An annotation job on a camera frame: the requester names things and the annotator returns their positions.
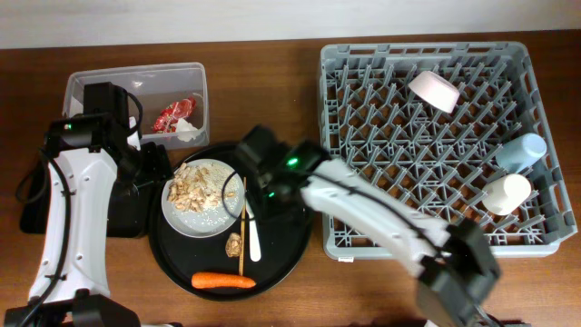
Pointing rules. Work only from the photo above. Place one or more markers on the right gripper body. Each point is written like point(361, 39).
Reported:
point(268, 191)

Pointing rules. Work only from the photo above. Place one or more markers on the red snack wrapper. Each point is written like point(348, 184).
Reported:
point(169, 117)

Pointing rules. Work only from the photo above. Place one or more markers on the white tissue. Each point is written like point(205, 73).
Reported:
point(186, 129)

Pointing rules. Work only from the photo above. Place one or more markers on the white plastic fork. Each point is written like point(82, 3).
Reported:
point(254, 242)

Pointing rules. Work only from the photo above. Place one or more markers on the pink bowl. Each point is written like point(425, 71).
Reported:
point(435, 90)

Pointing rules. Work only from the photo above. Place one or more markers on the cream white cup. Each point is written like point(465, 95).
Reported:
point(504, 195)

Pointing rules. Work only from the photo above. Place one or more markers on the light blue cup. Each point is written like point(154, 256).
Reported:
point(521, 153)

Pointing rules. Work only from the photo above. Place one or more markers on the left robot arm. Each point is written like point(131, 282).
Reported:
point(84, 156)

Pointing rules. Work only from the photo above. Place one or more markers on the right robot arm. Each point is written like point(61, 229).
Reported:
point(452, 262)

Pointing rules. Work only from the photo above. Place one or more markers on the grey dishwasher rack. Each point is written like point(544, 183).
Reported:
point(436, 162)

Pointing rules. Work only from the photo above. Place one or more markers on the wooden chopstick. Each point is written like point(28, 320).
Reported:
point(243, 228)

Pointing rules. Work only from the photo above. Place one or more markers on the peanut shells pile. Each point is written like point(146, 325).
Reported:
point(181, 189)

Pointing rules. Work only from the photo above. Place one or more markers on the grey plate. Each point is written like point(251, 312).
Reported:
point(189, 223)

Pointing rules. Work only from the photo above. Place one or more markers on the brown walnut shell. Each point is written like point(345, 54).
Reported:
point(234, 245)

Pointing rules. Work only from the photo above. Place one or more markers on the cooked rice pile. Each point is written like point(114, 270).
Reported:
point(211, 191)

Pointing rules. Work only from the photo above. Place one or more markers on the black rectangular tray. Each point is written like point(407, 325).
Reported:
point(128, 207)

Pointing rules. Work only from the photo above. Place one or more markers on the clear plastic bin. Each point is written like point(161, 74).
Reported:
point(155, 86)

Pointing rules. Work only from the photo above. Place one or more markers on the orange carrot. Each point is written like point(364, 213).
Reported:
point(209, 280)

